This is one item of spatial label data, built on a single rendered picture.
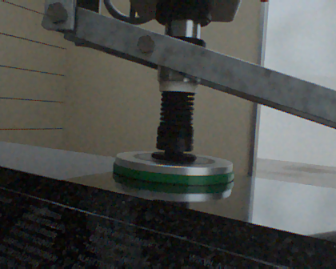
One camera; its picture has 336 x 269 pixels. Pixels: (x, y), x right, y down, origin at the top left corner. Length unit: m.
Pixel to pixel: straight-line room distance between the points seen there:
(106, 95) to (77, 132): 0.95
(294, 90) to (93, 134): 6.41
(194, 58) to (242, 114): 4.98
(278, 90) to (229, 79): 0.08
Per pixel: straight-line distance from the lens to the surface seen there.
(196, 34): 0.69
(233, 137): 5.65
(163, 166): 0.60
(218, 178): 0.63
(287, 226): 0.43
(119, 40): 0.66
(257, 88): 0.64
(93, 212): 0.52
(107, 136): 6.77
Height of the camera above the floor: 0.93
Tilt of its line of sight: 3 degrees down
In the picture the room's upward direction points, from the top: 4 degrees clockwise
